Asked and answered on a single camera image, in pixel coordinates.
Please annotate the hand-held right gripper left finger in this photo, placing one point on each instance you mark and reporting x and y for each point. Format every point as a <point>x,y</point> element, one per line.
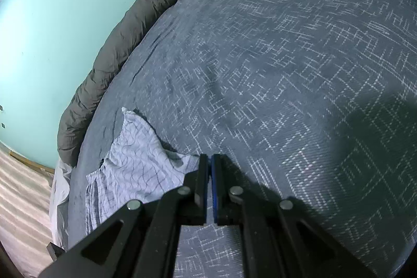
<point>203,180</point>

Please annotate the blue patterned bed sheet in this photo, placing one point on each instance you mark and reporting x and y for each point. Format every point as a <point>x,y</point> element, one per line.
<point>293,69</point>

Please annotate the wooden trim strip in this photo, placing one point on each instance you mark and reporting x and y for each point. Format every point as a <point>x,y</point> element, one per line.
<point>32,162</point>

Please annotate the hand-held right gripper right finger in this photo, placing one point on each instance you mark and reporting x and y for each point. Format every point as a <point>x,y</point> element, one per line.
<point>215,186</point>

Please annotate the light blue plaid shorts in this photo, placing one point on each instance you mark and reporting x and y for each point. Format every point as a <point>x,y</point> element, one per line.
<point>140,164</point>

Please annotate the dark grey rolled duvet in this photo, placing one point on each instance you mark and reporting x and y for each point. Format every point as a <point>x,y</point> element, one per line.
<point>130,27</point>

